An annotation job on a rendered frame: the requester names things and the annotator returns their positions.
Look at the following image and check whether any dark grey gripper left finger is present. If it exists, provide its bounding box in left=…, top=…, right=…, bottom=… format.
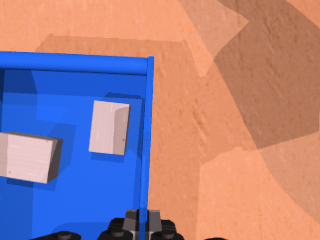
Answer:
left=30, top=209, right=140, bottom=240

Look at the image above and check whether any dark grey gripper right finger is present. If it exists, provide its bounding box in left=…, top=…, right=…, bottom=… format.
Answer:
left=145, top=210, right=227, bottom=240

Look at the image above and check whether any pink rectangular block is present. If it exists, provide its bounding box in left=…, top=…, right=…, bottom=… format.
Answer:
left=89, top=100, right=131, bottom=155

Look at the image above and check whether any blue bin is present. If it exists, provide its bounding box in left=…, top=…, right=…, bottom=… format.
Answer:
left=0, top=51, right=154, bottom=240

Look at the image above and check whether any grey metal block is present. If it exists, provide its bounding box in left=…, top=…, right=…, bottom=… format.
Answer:
left=0, top=132, right=63, bottom=184

